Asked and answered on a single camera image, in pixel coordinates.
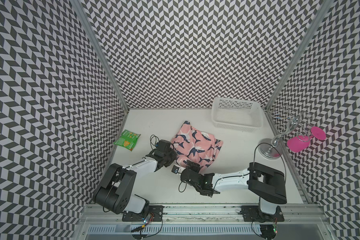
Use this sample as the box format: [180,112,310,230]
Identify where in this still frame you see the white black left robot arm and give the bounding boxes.
[93,140,177,218]

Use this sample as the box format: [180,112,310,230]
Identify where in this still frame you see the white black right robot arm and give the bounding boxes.
[180,162,287,215]

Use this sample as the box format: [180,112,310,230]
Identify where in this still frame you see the chrome glass holder stand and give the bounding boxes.
[259,106,313,160]

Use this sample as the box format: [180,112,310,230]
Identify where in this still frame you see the green snack packet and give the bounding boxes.
[114,130,141,151]

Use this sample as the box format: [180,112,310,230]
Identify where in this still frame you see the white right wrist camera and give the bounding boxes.
[171,165,181,175]

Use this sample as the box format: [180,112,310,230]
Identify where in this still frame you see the black left camera cable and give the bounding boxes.
[149,134,160,151]

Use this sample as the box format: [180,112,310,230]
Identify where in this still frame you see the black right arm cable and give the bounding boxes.
[253,142,288,181]

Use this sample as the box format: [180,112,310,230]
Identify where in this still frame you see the aluminium front rail frame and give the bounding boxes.
[72,204,336,240]

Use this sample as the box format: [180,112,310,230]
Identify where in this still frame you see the white plastic perforated basket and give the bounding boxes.
[212,98,264,133]

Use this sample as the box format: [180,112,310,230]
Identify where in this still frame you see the pink shark print shorts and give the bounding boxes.
[171,121,224,171]

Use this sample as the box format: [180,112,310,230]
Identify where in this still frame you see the pink plastic wine glass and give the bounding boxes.
[287,127,327,153]

